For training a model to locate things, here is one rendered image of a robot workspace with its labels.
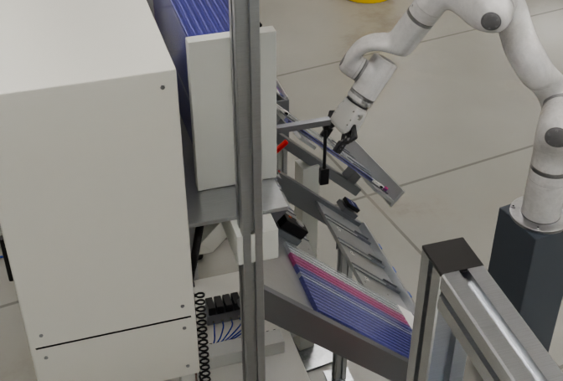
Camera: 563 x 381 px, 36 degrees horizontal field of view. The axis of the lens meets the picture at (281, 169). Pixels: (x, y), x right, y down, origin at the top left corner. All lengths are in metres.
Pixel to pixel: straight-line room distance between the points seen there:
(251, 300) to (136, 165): 0.38
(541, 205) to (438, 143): 1.71
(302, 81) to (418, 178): 1.07
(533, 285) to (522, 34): 0.84
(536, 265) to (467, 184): 1.36
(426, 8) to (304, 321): 1.06
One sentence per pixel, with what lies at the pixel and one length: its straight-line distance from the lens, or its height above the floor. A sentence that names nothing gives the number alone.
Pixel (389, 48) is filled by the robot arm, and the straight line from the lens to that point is 2.60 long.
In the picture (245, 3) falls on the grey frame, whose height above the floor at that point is 1.83.
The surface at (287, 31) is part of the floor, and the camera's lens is 5.44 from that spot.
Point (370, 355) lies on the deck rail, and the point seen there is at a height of 0.93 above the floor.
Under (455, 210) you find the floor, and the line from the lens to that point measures 3.97.
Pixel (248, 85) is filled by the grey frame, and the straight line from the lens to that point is 1.43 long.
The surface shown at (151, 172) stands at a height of 1.53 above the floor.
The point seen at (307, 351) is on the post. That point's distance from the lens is 3.26.
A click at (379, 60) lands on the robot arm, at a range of 2.66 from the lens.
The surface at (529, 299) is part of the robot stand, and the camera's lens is 2.94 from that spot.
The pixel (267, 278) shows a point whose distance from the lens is 1.84.
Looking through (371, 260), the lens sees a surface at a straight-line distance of 2.49.
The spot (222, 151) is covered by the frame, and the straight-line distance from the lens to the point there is 1.65.
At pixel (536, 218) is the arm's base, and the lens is 2.79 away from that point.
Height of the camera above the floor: 2.39
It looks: 35 degrees down
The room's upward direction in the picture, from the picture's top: straight up
